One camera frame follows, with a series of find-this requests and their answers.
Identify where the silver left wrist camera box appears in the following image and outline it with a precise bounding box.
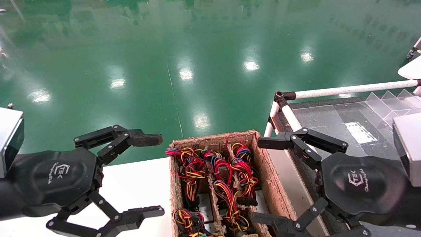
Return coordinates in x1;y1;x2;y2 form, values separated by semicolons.
0;103;25;178

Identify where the white frame leg pipe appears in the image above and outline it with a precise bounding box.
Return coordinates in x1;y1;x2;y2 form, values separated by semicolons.
263;101;281;137

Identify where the long white frame pipe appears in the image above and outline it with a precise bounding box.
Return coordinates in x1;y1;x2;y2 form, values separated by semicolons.
294;80;421;99

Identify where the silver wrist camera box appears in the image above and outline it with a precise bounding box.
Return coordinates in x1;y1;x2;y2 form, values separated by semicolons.
0;103;25;178
393;112;421;187

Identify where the brown cardboard divider box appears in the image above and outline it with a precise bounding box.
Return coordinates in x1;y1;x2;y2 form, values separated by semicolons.
169;130;296;237

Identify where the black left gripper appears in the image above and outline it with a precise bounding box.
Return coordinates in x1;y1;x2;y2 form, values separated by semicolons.
13;125;165;237

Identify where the white background table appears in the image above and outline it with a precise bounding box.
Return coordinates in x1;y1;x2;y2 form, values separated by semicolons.
398;56;421;81

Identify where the black clamp on white pipe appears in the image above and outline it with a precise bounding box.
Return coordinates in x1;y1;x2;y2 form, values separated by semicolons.
407;37;421;60

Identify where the white conveyor edge pipe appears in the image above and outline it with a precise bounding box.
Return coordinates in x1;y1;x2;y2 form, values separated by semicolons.
282;105;316;152

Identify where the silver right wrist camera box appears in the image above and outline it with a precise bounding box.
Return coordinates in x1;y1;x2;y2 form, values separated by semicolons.
393;112;421;187

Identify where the clear acrylic divider rack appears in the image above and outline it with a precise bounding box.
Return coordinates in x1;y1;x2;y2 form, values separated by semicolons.
365;89;421;129

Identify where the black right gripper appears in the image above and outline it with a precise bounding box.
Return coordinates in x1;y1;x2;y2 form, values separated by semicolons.
252;128;411;237

